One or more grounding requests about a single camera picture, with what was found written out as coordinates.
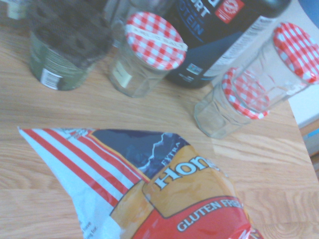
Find tall glass jar gingham lid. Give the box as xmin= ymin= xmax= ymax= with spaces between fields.
xmin=231 ymin=22 xmax=319 ymax=113

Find short glass jar gingham lid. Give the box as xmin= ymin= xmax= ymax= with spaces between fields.
xmin=193 ymin=67 xmax=271 ymax=139

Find black protein powder tub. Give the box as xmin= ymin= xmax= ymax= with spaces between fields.
xmin=163 ymin=0 xmax=293 ymax=90

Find glass jar gingham lid labelled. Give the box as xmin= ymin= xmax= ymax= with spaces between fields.
xmin=108 ymin=11 xmax=188 ymax=99

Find green label tin can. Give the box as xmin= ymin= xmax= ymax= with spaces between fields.
xmin=27 ymin=32 xmax=102 ymax=92

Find blue rounded object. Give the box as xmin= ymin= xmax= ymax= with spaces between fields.
xmin=297 ymin=0 xmax=319 ymax=33

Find honey chip bag striped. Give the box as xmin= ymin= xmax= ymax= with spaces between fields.
xmin=17 ymin=127 xmax=265 ymax=239

